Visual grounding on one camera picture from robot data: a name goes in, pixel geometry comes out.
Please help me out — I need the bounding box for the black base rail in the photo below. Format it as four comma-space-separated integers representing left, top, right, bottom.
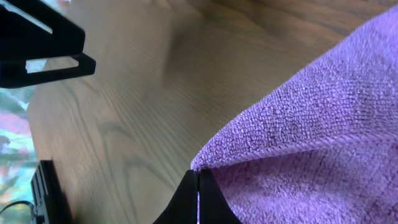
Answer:
30, 160, 73, 224

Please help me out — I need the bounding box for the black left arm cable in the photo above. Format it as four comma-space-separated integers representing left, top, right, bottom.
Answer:
0, 200, 35, 215

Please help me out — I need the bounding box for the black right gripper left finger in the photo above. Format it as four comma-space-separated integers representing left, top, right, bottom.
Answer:
154, 170, 198, 224

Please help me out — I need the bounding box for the purple microfiber cloth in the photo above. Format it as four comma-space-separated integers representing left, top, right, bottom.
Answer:
191, 7, 397, 223

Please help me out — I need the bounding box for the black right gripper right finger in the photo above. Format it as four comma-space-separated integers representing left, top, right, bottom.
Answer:
198, 169, 241, 224

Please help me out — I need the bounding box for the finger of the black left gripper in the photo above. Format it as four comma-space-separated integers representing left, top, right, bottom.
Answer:
1, 0, 96, 88

